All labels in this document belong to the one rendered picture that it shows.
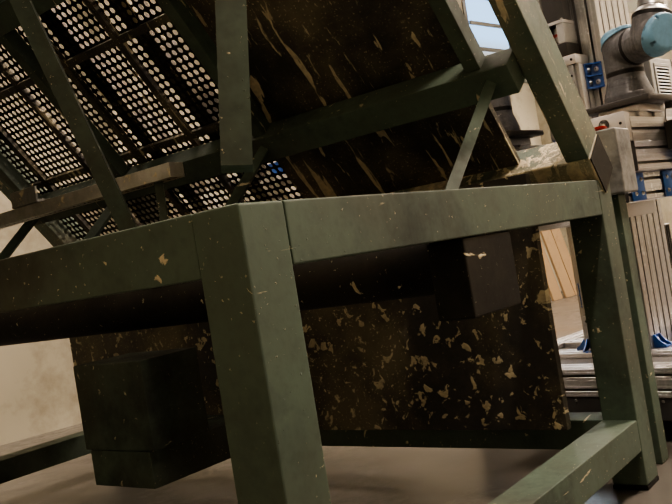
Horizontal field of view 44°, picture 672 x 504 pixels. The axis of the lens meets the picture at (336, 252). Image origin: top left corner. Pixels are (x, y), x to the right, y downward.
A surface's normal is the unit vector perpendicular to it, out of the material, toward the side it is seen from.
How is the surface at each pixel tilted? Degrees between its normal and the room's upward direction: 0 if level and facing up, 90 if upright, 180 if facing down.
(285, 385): 90
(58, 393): 90
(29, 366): 90
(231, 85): 83
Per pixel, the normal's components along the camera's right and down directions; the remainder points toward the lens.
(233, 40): 0.11, -0.15
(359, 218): 0.78, -0.13
